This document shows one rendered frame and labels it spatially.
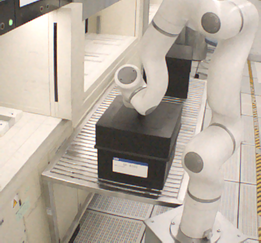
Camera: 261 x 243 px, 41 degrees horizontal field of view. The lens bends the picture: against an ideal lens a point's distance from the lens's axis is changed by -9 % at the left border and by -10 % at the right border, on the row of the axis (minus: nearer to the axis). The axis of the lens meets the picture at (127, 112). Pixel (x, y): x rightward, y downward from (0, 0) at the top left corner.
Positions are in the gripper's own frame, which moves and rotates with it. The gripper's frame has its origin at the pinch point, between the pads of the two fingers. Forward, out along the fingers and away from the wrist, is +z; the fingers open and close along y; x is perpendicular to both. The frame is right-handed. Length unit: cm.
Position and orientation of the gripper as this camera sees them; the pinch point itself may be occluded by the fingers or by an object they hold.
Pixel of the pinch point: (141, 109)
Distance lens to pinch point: 146.9
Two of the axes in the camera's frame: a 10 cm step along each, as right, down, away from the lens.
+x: -2.2, 9.3, -2.8
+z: 1.7, 3.2, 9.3
